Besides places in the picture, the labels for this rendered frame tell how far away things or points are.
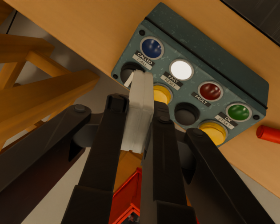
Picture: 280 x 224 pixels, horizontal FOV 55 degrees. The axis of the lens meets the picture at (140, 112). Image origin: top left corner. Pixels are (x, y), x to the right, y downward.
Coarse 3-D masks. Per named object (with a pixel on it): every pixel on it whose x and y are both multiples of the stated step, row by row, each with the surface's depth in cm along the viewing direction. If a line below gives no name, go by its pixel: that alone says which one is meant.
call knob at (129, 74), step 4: (124, 68) 28; (128, 68) 27; (132, 68) 27; (136, 68) 27; (120, 72) 28; (124, 72) 27; (128, 72) 27; (132, 72) 27; (120, 76) 28; (124, 76) 28; (128, 76) 28; (132, 76) 27; (124, 80) 28; (128, 80) 28; (124, 84) 28; (128, 84) 28
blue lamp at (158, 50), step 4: (144, 40) 25; (148, 40) 25; (152, 40) 25; (144, 44) 25; (148, 44) 25; (152, 44) 25; (156, 44) 25; (144, 48) 26; (148, 48) 25; (152, 48) 25; (156, 48) 25; (160, 48) 25; (144, 52) 26; (148, 52) 26; (152, 52) 25; (156, 52) 25; (160, 52) 25; (148, 56) 26; (152, 56) 26; (156, 56) 26
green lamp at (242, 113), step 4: (232, 108) 26; (236, 108) 26; (240, 108) 26; (244, 108) 26; (228, 112) 27; (232, 112) 26; (236, 112) 26; (240, 112) 26; (244, 112) 26; (248, 112) 26; (232, 116) 27; (236, 116) 26; (240, 116) 26; (244, 116) 26
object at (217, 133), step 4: (204, 124) 29; (208, 124) 28; (212, 124) 28; (216, 124) 28; (200, 128) 29; (204, 128) 28; (208, 128) 28; (212, 128) 28; (216, 128) 28; (220, 128) 28; (208, 132) 28; (212, 132) 28; (216, 132) 28; (220, 132) 28; (224, 132) 28; (212, 136) 28; (216, 136) 28; (220, 136) 28; (224, 136) 28; (212, 140) 29; (216, 140) 28; (220, 140) 28; (216, 144) 29
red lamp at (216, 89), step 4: (204, 84) 26; (208, 84) 25; (212, 84) 25; (200, 88) 26; (204, 88) 26; (208, 88) 26; (212, 88) 25; (216, 88) 25; (200, 92) 26; (204, 92) 26; (208, 92) 26; (212, 92) 26; (216, 92) 26; (220, 92) 26; (204, 96) 26; (208, 96) 26; (212, 96) 26; (216, 96) 26
